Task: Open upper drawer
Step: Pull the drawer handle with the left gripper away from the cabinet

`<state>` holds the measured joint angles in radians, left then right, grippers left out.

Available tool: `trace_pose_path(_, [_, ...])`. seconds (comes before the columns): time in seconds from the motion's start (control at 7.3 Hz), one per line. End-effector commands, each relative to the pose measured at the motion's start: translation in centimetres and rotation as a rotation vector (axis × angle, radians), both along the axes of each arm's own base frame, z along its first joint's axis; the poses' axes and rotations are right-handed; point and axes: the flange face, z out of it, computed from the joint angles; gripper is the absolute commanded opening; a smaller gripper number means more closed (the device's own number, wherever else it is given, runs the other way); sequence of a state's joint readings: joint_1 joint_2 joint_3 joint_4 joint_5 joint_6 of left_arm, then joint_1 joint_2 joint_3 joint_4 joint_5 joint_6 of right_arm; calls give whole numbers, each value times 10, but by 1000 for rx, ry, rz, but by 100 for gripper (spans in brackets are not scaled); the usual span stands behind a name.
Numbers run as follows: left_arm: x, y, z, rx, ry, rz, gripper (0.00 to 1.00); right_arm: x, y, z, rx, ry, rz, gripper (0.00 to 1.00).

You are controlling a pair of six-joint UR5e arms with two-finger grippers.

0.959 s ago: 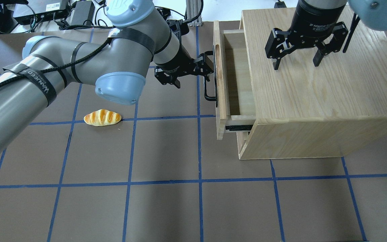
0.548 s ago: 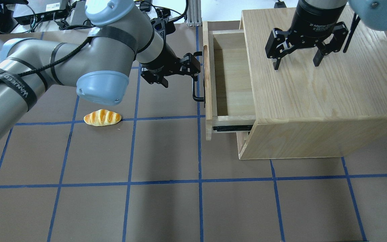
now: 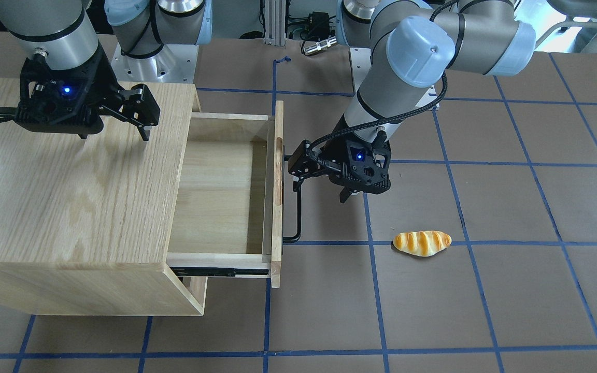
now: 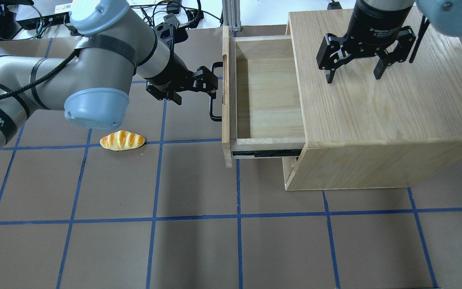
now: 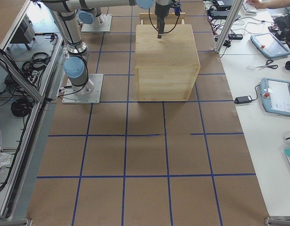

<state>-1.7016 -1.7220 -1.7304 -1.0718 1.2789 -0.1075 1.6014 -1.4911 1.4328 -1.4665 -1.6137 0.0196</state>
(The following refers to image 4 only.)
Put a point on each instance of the toy bread roll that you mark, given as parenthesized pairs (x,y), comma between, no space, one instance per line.
(122,140)

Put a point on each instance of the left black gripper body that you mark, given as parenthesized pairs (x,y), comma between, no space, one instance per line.
(169,74)

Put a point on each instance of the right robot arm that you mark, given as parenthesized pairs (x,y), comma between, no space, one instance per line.
(444,15)

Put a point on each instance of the aluminium frame post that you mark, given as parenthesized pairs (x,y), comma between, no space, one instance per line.
(231,15)

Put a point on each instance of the wooden drawer cabinet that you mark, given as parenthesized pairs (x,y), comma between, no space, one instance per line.
(366,133)

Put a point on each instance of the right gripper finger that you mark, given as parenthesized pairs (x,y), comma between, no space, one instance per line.
(405,39)
(335,52)

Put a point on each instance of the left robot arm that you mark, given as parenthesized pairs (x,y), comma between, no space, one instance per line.
(92,85)

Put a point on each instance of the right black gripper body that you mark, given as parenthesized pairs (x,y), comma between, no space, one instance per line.
(376,23)

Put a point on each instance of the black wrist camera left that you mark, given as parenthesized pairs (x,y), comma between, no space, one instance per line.
(171,34)

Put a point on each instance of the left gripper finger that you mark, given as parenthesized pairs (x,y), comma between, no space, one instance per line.
(171,95)
(205,81)

